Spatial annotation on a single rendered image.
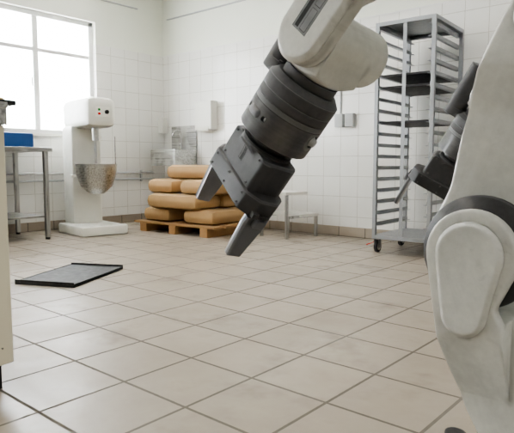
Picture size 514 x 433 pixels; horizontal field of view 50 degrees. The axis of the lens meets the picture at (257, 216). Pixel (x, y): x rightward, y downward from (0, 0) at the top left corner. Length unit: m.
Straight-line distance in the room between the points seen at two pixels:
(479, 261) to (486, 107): 0.19
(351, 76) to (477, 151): 0.22
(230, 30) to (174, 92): 1.16
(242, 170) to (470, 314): 0.32
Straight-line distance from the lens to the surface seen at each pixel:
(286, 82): 0.60
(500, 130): 0.75
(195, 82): 7.04
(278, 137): 0.61
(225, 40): 6.76
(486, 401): 0.81
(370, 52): 0.63
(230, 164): 0.66
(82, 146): 6.12
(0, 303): 1.93
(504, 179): 0.75
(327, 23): 0.56
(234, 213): 5.72
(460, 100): 1.07
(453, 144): 1.05
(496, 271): 0.71
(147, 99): 7.31
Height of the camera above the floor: 0.72
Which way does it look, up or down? 5 degrees down
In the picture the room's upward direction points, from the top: straight up
